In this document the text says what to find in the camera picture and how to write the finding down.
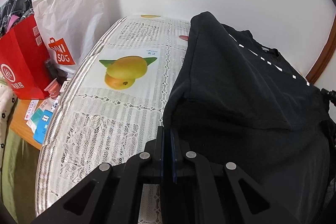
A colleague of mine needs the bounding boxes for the brown wooden door frame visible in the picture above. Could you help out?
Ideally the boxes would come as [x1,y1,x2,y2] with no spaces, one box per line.
[306,18,336,84]

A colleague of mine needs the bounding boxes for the plaid clothes in bag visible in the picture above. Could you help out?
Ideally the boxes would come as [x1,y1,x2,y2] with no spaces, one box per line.
[1,0,34,37]

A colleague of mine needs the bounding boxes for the red paper bag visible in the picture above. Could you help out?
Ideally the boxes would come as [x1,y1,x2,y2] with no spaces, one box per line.
[1,15,53,100]

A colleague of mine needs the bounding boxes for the green cloth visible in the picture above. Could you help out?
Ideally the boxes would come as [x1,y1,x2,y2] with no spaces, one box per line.
[1,130,39,223]

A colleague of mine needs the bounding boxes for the fruit print tablecloth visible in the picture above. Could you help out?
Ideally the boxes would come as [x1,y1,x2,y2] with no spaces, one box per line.
[35,15,190,214]

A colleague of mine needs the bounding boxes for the wooden side table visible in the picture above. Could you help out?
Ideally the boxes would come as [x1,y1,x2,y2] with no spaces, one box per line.
[10,100,42,150]

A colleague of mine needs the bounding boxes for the white dotted cloth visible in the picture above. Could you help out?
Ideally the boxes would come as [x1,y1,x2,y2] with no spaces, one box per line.
[0,78,18,162]

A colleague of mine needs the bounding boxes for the blue card packets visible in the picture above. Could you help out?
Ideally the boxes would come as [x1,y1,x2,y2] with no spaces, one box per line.
[25,96,60,144]

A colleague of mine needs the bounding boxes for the black sweatshirt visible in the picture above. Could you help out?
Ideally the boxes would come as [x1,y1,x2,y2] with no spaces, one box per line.
[163,12,335,223]

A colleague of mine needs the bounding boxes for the dark bottle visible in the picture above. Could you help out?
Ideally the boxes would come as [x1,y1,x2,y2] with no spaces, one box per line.
[45,59,67,85]

